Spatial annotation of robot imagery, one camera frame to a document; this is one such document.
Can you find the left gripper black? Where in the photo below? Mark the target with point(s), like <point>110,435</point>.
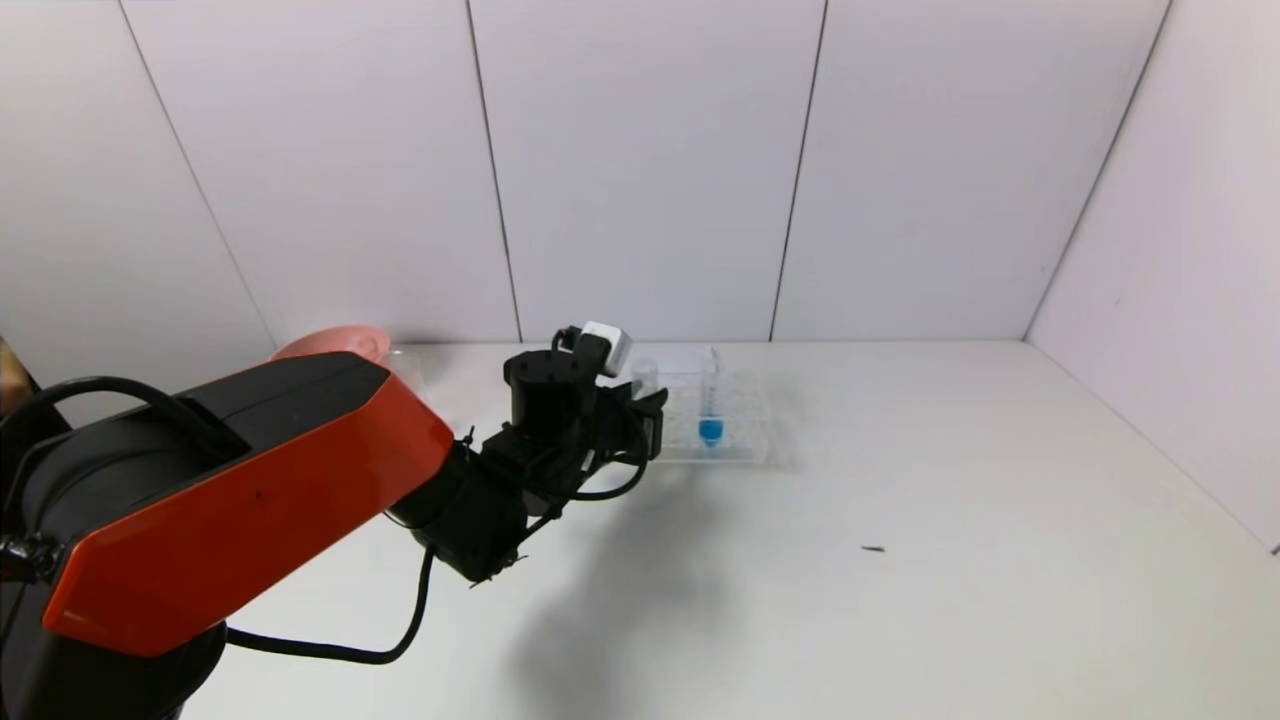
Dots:
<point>651,427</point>

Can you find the test tube with yellow pigment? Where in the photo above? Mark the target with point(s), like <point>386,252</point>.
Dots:
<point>646,375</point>

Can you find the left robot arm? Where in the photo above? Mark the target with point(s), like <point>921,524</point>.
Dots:
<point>230,490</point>

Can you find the test tube with blue pigment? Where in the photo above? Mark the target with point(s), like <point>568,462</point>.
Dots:
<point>711,430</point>

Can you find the clear plastic test tube rack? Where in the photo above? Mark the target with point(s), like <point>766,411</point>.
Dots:
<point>740,440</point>

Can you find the clear glass beaker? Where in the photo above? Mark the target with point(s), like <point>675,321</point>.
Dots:
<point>415,375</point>

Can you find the white paper sheet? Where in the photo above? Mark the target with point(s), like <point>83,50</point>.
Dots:
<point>685,358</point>

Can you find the pink bowl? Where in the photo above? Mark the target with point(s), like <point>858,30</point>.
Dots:
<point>335,342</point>

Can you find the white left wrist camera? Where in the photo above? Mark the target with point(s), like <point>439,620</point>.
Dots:
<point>605,345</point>

